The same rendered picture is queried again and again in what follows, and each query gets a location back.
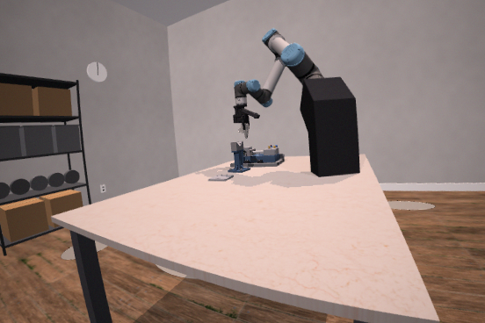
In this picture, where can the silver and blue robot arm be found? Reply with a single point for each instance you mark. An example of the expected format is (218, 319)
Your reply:
(292, 56)

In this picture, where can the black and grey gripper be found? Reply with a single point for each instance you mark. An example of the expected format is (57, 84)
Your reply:
(241, 117)

